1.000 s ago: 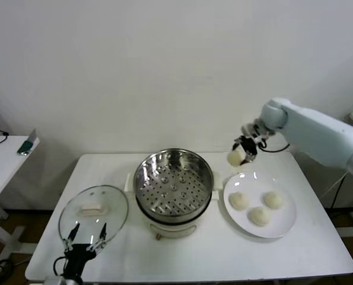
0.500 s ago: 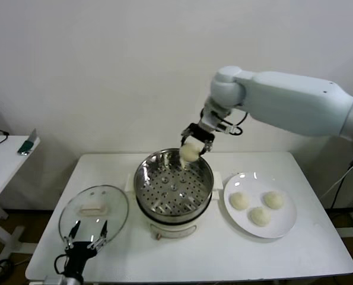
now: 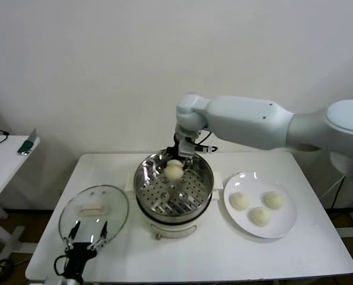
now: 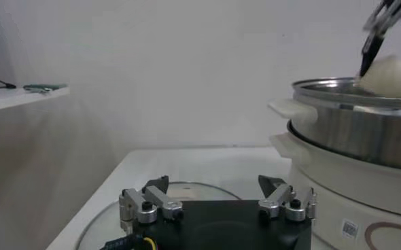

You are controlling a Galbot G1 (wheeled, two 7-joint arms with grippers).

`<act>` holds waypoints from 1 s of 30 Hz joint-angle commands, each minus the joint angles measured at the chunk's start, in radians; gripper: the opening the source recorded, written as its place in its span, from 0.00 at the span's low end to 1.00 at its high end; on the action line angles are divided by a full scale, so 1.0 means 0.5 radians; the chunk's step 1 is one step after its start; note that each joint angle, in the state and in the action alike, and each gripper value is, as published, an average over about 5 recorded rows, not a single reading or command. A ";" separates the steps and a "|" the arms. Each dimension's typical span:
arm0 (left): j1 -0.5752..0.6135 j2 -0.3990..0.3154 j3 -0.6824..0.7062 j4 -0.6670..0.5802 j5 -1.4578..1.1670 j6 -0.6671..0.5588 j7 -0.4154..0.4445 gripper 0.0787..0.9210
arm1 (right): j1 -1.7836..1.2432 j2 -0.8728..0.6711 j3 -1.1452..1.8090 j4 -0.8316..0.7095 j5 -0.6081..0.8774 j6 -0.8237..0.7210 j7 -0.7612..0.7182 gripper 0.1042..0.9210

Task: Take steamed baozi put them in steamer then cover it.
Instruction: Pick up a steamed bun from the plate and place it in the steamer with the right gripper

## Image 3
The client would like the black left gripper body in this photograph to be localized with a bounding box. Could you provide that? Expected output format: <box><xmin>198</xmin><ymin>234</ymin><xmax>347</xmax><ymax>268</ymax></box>
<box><xmin>63</xmin><ymin>242</ymin><xmax>98</xmax><ymax>277</ymax></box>

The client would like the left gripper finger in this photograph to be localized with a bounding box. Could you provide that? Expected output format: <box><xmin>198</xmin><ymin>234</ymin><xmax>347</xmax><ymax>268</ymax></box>
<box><xmin>87</xmin><ymin>220</ymin><xmax>109</xmax><ymax>250</ymax></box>
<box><xmin>63</xmin><ymin>220</ymin><xmax>81</xmax><ymax>249</ymax></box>

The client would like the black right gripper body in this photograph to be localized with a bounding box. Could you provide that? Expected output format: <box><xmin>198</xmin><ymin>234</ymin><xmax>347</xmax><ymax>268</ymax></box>
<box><xmin>171</xmin><ymin>133</ymin><xmax>183</xmax><ymax>158</ymax></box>

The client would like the white steamed baozi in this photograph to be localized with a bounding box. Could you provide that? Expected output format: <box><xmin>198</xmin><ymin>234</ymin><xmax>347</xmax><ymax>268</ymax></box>
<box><xmin>250</xmin><ymin>207</ymin><xmax>272</xmax><ymax>227</ymax></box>
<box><xmin>263</xmin><ymin>191</ymin><xmax>285</xmax><ymax>210</ymax></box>
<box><xmin>229</xmin><ymin>192</ymin><xmax>251</xmax><ymax>211</ymax></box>
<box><xmin>164</xmin><ymin>160</ymin><xmax>184</xmax><ymax>182</ymax></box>

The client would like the glass lid with white handle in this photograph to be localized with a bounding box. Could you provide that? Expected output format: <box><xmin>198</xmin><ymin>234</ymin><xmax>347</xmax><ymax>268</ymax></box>
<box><xmin>58</xmin><ymin>184</ymin><xmax>130</xmax><ymax>249</ymax></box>

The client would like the stainless steel steamer basket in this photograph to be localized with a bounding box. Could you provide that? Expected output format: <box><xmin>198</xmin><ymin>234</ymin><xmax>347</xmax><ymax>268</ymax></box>
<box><xmin>125</xmin><ymin>148</ymin><xmax>224</xmax><ymax>220</ymax></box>

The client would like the white electric cooker pot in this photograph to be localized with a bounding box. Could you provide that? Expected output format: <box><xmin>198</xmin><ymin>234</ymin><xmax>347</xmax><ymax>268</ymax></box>
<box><xmin>125</xmin><ymin>173</ymin><xmax>224</xmax><ymax>241</ymax></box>

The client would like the white side table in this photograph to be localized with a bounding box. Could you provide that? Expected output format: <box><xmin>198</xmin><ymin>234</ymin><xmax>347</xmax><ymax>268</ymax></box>
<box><xmin>0</xmin><ymin>135</ymin><xmax>42</xmax><ymax>262</ymax></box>

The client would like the green circuit board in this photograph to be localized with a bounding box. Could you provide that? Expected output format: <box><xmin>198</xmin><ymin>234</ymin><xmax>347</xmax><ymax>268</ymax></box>
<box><xmin>17</xmin><ymin>129</ymin><xmax>41</xmax><ymax>157</ymax></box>

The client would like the white round plate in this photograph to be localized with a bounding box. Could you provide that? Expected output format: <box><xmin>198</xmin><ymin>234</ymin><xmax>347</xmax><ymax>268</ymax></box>
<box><xmin>222</xmin><ymin>171</ymin><xmax>298</xmax><ymax>239</ymax></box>

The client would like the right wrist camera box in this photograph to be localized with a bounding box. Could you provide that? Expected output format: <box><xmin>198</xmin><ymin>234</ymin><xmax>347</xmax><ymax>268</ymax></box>
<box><xmin>178</xmin><ymin>138</ymin><xmax>196</xmax><ymax>158</ymax></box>

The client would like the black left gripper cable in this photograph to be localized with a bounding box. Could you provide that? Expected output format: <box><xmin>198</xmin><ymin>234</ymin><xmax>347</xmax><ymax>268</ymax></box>
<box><xmin>53</xmin><ymin>255</ymin><xmax>70</xmax><ymax>277</ymax></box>

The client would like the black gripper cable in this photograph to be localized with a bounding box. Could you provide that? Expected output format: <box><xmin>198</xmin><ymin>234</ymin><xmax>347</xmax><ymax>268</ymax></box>
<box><xmin>193</xmin><ymin>130</ymin><xmax>218</xmax><ymax>154</ymax></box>
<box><xmin>53</xmin><ymin>255</ymin><xmax>70</xmax><ymax>277</ymax></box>

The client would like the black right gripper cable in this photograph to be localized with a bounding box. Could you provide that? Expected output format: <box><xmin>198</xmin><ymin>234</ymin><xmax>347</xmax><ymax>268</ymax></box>
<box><xmin>193</xmin><ymin>130</ymin><xmax>218</xmax><ymax>154</ymax></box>

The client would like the black cable coil on floor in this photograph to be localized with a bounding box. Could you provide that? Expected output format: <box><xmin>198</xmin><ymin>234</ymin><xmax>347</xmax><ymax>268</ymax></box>
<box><xmin>0</xmin><ymin>258</ymin><xmax>15</xmax><ymax>277</ymax></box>

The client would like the white hanging cable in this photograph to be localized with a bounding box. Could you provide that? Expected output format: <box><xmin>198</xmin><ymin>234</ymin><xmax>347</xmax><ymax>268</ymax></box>
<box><xmin>319</xmin><ymin>174</ymin><xmax>345</xmax><ymax>200</ymax></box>

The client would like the black hanging cable with plug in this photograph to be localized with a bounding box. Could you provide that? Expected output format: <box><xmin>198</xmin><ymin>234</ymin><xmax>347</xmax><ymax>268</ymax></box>
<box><xmin>332</xmin><ymin>175</ymin><xmax>348</xmax><ymax>210</ymax></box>

